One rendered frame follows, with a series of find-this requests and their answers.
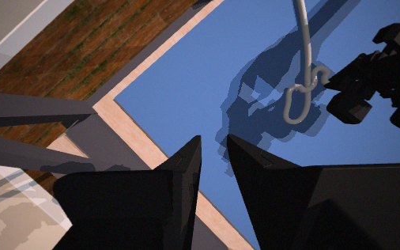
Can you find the blue work mat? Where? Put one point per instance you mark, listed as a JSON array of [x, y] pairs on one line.
[[230, 73]]

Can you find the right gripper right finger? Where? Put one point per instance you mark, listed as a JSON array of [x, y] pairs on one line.
[[283, 199]]

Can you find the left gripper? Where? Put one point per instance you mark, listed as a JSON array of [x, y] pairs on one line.
[[374, 72]]

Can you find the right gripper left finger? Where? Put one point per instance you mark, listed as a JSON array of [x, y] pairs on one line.
[[169, 194]]

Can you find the white rope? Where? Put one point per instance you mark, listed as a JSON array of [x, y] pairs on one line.
[[310, 77]]

